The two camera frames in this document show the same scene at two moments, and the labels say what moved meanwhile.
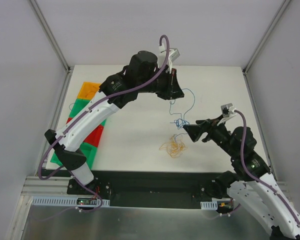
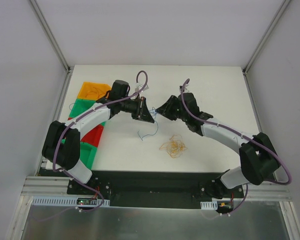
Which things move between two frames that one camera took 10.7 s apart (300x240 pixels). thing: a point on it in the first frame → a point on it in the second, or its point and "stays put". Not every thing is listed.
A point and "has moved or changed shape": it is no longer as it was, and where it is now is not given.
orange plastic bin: [88, 90] stays put
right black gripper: [209, 128] → [174, 108]
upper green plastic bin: [79, 104] stays put
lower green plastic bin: [89, 151] stays put
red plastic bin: [94, 138] stays put
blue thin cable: [180, 122] has moved or changed shape
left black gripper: [170, 83] → [140, 108]
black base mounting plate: [140, 189] stays put
